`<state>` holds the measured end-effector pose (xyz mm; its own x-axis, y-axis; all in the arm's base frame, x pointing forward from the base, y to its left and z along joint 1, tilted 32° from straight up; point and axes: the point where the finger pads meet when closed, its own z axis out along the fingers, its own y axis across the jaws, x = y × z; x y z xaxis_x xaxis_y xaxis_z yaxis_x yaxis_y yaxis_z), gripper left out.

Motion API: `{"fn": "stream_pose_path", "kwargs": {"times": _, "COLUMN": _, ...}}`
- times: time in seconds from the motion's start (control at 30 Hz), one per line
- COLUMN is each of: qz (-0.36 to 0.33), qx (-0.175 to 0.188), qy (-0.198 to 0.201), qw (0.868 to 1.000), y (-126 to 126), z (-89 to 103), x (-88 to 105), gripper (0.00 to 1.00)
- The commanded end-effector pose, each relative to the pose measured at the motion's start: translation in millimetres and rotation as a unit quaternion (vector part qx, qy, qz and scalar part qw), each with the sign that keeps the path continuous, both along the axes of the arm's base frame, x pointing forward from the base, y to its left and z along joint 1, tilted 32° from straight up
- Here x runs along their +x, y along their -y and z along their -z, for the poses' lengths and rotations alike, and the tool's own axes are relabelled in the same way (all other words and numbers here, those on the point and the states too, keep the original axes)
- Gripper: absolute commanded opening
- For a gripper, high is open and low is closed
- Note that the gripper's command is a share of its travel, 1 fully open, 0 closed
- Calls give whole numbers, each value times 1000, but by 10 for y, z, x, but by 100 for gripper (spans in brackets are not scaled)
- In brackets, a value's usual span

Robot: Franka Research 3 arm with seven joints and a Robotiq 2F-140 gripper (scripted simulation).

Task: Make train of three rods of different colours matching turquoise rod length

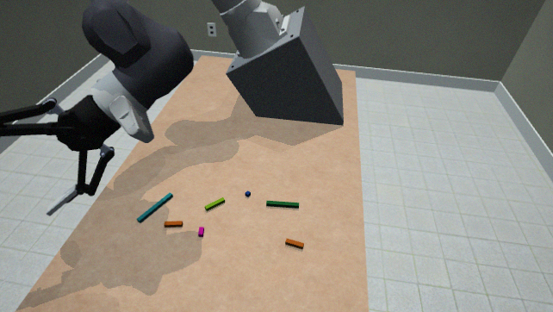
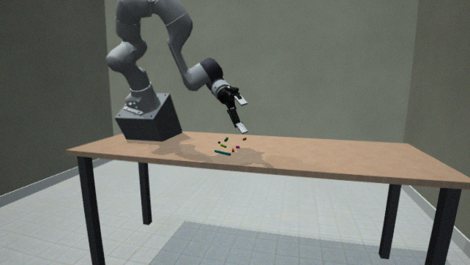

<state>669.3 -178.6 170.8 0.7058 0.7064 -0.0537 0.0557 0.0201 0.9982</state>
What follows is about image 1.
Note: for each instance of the orange rod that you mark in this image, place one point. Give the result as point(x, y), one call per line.
point(294, 243)
point(176, 224)

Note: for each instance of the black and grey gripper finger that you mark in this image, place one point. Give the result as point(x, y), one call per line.
point(106, 153)
point(50, 107)

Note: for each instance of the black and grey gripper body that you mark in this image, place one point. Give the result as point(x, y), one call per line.
point(90, 122)

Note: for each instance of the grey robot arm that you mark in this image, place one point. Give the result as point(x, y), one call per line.
point(152, 59)

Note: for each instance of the turquoise rod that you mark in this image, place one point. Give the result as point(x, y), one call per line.
point(155, 207)

